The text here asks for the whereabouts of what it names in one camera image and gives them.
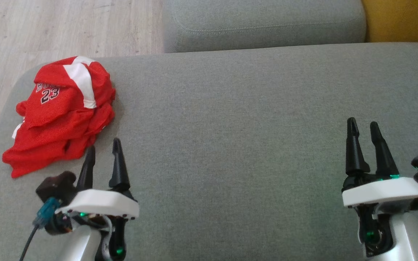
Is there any red basketball jersey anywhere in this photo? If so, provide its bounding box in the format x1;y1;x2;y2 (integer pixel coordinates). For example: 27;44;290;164
2;103;115;179

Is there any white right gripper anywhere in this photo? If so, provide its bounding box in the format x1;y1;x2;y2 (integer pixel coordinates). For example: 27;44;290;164
341;117;418;258

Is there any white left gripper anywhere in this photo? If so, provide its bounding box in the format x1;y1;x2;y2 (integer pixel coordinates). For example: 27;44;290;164
54;138;140;261

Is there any grey sofa back cushion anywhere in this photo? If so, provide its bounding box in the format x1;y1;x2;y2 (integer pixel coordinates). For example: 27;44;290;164
163;0;367;54

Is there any grey sofa seat cushion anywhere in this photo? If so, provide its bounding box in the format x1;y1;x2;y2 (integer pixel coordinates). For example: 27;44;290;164
0;42;418;261

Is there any black left camera cable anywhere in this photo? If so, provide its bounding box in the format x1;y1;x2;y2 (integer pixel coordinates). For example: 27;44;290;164
19;225;39;261

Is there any yellow cushion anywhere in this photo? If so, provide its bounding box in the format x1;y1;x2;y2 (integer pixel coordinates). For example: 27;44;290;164
361;0;418;44

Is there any blue left camera connector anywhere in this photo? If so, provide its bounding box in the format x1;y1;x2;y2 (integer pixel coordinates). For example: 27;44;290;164
33;197;61;229

